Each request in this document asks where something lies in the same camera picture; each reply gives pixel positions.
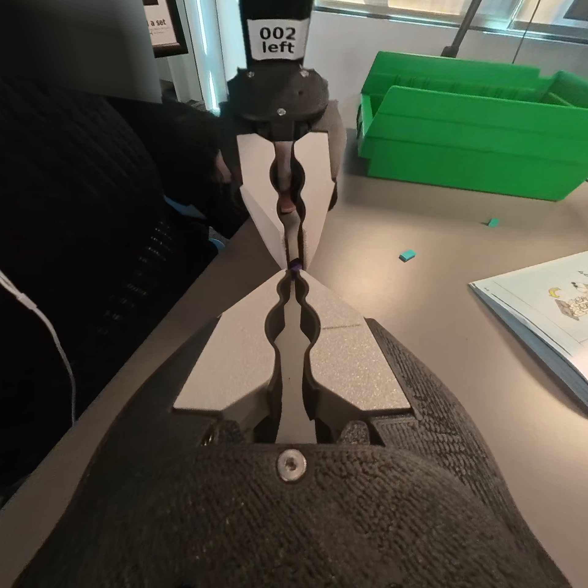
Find lego instruction booklet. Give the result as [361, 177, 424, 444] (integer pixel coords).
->
[469, 250, 588, 409]

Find dark tripod pole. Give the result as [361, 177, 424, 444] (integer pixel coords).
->
[441, 0, 483, 58]

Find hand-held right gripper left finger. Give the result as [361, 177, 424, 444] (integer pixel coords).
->
[172, 269, 292, 436]

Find blue cloth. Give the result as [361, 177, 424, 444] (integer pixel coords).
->
[165, 195, 226, 251]

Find thin white cable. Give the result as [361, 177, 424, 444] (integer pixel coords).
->
[0, 270, 77, 425]

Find person's left hand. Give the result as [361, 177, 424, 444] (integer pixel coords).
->
[181, 106, 251, 232]

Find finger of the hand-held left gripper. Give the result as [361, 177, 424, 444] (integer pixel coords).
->
[236, 133, 292, 271]
[296, 132, 339, 273]

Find window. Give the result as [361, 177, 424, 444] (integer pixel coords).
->
[312, 0, 588, 34]

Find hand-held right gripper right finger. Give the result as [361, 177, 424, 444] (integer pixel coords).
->
[294, 270, 413, 430]

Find thin black hanging cable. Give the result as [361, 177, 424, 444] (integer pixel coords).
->
[512, 0, 539, 65]

